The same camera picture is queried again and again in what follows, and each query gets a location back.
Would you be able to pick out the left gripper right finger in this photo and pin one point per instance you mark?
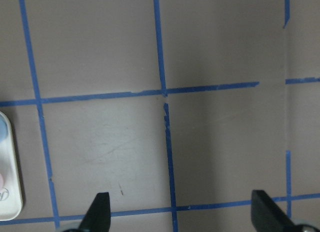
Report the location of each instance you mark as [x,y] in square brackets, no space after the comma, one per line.
[266,215]

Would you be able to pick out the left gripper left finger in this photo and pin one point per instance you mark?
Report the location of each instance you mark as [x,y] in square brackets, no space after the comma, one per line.
[98,216]

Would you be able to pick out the pink plastic cup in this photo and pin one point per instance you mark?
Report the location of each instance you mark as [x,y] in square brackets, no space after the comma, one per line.
[1,182]

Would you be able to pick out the light blue cup rear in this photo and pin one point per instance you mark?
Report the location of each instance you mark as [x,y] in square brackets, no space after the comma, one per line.
[3,129]

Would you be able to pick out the white plastic tray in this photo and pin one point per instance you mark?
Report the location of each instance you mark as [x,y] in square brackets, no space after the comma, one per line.
[11,199]

